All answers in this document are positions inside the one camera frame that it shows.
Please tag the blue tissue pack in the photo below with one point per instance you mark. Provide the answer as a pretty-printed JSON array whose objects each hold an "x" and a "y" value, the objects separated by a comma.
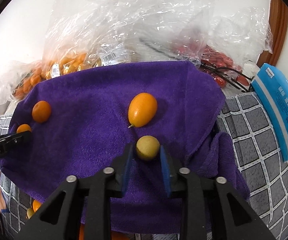
[{"x": 271, "y": 86}]

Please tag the purple towel lined tray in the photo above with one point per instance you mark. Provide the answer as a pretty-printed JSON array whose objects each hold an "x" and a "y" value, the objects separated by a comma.
[{"x": 89, "y": 126}]

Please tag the grey checked table cloth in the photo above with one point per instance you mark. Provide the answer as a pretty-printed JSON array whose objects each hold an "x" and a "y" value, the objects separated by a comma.
[{"x": 257, "y": 156}]

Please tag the medium orange mandarin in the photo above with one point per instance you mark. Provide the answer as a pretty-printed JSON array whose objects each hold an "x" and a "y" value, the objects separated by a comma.
[{"x": 119, "y": 236}]

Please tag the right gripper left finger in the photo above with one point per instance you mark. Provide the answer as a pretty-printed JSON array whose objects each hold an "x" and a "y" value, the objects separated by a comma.
[{"x": 59, "y": 217}]

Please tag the small round orange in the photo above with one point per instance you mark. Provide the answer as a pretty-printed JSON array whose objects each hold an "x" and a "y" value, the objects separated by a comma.
[{"x": 81, "y": 232}]

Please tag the brown wooden door frame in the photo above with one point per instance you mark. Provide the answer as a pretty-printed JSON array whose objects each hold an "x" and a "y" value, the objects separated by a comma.
[{"x": 278, "y": 20}]

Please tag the olive brown small fruit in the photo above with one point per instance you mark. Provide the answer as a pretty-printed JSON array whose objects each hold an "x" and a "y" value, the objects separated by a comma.
[{"x": 30, "y": 212}]

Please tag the large bumpy orange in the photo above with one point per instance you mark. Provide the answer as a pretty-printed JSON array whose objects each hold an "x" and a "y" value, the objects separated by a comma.
[{"x": 41, "y": 111}]

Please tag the oval yellow kumquat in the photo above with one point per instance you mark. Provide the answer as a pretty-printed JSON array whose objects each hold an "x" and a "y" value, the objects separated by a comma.
[{"x": 142, "y": 109}]

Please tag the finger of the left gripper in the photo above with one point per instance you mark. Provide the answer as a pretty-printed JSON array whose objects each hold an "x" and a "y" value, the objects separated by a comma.
[{"x": 16, "y": 139}]

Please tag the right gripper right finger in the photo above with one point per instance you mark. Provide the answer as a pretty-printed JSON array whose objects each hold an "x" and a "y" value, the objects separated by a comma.
[{"x": 216, "y": 200}]

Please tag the small yellow green fruit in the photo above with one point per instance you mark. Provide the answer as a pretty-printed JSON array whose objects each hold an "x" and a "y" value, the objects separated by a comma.
[{"x": 147, "y": 147}]

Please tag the bag of red tomatoes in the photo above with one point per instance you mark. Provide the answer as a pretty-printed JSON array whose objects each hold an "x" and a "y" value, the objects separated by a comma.
[{"x": 243, "y": 37}]

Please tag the bag of kumquats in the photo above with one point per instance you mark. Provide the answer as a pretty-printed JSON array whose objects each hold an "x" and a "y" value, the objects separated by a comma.
[{"x": 85, "y": 34}]

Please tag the bag of small oranges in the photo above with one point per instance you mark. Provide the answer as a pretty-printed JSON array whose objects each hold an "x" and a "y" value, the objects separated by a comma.
[{"x": 17, "y": 82}]

